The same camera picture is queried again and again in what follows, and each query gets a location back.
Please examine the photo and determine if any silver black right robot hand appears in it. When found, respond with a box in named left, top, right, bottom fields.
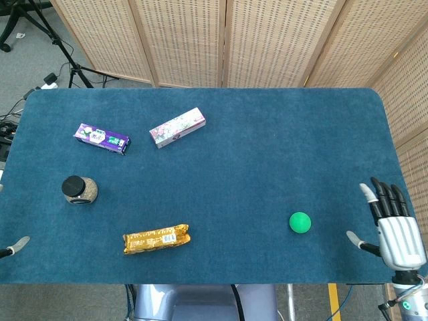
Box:
left=346, top=177, right=428, bottom=271

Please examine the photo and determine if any green ball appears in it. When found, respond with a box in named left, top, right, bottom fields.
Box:
left=288, top=211, right=312, bottom=234

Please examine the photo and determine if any round jar with black lid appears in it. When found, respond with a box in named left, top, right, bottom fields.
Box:
left=61, top=175, right=99, bottom=204

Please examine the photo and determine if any woven folding screen panel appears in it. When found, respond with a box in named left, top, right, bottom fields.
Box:
left=366, top=31, right=428, bottom=148
left=394, top=130, right=428, bottom=218
left=128, top=0, right=229, bottom=88
left=304, top=0, right=428, bottom=88
left=222, top=0, right=347, bottom=88
left=49, top=0, right=155, bottom=86

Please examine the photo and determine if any yellow floor tape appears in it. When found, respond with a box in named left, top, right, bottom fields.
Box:
left=327, top=284, right=342, bottom=321

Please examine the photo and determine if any metal pole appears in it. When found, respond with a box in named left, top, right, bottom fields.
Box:
left=286, top=284, right=296, bottom=321

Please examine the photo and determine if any blue felt table cover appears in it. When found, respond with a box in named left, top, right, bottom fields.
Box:
left=0, top=87, right=428, bottom=285

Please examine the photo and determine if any grey robot torso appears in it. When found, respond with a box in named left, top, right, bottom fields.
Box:
left=133, top=284, right=278, bottom=321

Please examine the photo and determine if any gold foil biscuit pack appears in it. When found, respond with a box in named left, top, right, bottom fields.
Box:
left=122, top=223, right=191, bottom=255

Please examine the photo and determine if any floral pink toothpaste box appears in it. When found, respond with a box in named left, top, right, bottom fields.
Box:
left=148, top=107, right=207, bottom=149

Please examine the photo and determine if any purple toothpaste box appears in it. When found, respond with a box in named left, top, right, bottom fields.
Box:
left=73, top=122, right=132, bottom=156

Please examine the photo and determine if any black tripod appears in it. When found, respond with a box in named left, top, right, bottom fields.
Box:
left=19, top=0, right=120, bottom=88

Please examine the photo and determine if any black office chair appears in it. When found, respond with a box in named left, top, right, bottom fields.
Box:
left=0, top=0, right=38, bottom=53

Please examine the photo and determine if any blue white wrist cable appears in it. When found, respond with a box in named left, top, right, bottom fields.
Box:
left=377, top=282, right=421, bottom=312

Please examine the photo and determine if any black torso cable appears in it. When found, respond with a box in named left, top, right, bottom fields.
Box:
left=230, top=284, right=245, bottom=321

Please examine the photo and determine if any black floor cable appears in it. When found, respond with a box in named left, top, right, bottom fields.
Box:
left=0, top=96, right=27, bottom=134

